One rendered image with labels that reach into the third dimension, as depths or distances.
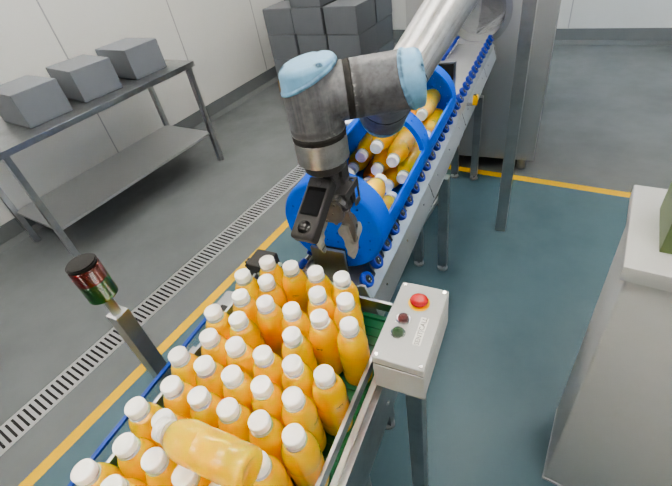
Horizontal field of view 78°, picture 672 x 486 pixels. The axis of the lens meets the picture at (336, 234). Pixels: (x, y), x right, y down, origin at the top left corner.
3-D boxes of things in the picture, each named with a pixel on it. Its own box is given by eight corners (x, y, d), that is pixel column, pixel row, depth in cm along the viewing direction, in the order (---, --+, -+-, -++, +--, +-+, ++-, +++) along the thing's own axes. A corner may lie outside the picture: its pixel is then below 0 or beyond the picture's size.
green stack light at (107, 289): (124, 287, 93) (114, 271, 90) (102, 308, 89) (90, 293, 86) (105, 281, 96) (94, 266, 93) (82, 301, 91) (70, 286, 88)
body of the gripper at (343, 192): (362, 202, 81) (355, 147, 74) (345, 229, 75) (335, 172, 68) (327, 198, 84) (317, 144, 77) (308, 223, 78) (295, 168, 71)
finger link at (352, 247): (374, 242, 84) (358, 205, 80) (364, 262, 80) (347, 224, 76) (361, 243, 86) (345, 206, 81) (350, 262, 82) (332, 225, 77)
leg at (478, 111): (478, 176, 309) (485, 94, 270) (477, 180, 306) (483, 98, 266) (470, 175, 312) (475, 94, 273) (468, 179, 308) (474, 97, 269)
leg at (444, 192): (448, 265, 244) (451, 174, 205) (446, 272, 240) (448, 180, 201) (438, 263, 246) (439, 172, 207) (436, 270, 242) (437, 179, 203)
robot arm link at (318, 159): (333, 150, 64) (279, 146, 68) (337, 177, 67) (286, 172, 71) (354, 124, 70) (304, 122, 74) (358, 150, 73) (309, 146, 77)
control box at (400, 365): (448, 321, 93) (449, 289, 86) (424, 401, 79) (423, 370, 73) (404, 310, 97) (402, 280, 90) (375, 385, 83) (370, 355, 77)
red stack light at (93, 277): (113, 271, 90) (104, 258, 88) (90, 292, 86) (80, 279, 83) (94, 266, 93) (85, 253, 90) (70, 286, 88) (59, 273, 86)
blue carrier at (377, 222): (452, 132, 173) (460, 61, 154) (382, 278, 114) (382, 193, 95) (387, 123, 183) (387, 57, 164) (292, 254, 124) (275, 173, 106)
